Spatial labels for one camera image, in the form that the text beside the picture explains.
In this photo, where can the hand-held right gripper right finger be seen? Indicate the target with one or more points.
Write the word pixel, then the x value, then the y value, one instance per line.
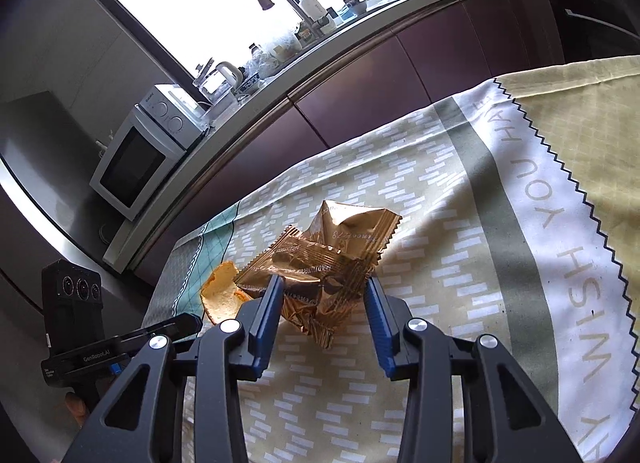
pixel 380 333

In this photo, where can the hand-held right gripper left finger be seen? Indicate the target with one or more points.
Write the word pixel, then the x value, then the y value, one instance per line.
pixel 267 323

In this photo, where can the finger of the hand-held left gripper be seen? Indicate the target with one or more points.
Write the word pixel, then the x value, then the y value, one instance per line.
pixel 180 325

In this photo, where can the orange peel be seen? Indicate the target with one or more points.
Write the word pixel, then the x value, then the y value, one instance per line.
pixel 222 293

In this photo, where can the gold snack wrapper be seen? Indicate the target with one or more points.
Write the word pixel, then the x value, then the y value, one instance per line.
pixel 325 253

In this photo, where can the person's left hand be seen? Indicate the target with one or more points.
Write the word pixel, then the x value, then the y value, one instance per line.
pixel 77 408

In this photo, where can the grey refrigerator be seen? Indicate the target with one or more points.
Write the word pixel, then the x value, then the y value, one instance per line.
pixel 30 243

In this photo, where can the patterned tablecloth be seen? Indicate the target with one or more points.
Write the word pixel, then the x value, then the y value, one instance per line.
pixel 450 223

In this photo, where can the white microwave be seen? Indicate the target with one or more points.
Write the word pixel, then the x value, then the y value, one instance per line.
pixel 135 163

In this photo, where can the kitchen countertop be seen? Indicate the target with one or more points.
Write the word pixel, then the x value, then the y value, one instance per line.
pixel 280 88

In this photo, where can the blue patterned bowl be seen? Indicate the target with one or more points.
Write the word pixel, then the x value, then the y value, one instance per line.
pixel 250 84

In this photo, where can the brown lower cabinets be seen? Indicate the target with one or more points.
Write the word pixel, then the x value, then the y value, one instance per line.
pixel 360 78

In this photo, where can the white soap bottle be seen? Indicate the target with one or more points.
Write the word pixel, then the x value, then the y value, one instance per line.
pixel 312 9

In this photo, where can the black integrated stove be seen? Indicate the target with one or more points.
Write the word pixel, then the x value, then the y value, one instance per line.
pixel 590 18

